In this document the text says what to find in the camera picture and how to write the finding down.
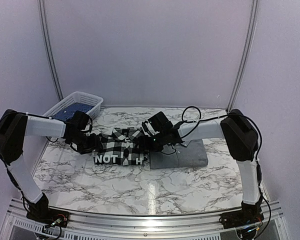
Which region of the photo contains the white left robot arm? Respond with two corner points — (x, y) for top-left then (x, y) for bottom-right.
(0, 109), (102, 223)

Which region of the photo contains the aluminium corner post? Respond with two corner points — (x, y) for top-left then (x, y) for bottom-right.
(37, 0), (64, 101)
(226, 0), (260, 112)

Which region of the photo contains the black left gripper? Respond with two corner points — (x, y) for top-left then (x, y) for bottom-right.
(69, 131), (103, 155)

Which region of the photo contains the left aluminium corner post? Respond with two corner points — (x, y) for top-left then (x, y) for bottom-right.
(37, 0), (64, 101)

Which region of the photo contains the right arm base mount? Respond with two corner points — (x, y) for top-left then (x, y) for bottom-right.
(219, 210), (264, 229)

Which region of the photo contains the grey shirt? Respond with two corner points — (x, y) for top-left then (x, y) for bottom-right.
(149, 139), (209, 170)

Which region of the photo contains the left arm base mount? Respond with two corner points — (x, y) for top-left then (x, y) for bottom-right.
(26, 208), (70, 228)

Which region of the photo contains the white plastic basket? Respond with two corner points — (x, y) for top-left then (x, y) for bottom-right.
(43, 91), (104, 122)

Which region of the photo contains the right aluminium corner post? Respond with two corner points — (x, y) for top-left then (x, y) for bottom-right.
(226, 0), (260, 112)

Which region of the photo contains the black white plaid shirt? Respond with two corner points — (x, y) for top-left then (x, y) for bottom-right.
(93, 127), (149, 166)

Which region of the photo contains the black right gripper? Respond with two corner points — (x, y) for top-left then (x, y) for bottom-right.
(134, 131), (167, 152)

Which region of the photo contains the blue shirt in basket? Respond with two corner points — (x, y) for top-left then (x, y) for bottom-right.
(51, 102), (94, 122)

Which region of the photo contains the aluminium front frame rail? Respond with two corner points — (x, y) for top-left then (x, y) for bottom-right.
(0, 198), (290, 240)

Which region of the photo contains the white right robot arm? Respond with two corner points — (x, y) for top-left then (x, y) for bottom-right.
(137, 109), (263, 224)

